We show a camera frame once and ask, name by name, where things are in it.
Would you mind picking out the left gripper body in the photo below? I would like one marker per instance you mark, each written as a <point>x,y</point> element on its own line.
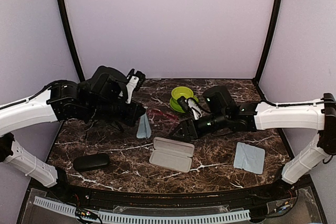
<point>129,118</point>

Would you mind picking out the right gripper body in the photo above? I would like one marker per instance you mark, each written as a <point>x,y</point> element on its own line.
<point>187,123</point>

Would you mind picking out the blue cleaning cloth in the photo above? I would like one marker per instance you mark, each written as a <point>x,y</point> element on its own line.
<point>144,129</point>
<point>249,158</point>

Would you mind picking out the pink glasses case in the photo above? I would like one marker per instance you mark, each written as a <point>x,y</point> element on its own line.
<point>172,155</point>

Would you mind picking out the pink sunglasses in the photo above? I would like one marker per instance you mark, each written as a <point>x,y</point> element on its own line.
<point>159,117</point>

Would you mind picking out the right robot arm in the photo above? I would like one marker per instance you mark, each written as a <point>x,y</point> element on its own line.
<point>224,113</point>

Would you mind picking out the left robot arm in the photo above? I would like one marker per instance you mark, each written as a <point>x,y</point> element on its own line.
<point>107,96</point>

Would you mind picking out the green plate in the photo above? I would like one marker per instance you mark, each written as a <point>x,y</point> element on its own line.
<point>176,107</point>

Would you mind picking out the green bowl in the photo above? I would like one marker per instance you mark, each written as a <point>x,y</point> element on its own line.
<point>181,91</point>

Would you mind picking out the black glasses case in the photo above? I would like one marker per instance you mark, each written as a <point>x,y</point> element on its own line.
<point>91,162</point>

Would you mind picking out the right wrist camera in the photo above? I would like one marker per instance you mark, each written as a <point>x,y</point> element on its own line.
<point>190,105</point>

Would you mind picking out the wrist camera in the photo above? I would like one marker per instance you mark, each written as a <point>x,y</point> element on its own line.
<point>190,105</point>
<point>135,81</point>

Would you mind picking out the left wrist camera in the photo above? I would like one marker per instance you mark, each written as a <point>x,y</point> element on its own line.
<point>135,81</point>

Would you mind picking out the black front rail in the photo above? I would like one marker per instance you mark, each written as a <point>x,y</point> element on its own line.
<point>92,194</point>

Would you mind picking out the right black frame post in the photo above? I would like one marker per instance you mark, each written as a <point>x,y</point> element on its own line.
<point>268,40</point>

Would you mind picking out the black frame post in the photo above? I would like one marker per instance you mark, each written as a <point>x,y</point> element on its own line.
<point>70,40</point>
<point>268,40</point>

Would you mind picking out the white slotted cable duct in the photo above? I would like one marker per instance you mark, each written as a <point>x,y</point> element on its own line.
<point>144,215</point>

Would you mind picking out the left black frame post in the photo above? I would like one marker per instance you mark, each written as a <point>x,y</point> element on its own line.
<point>70,40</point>

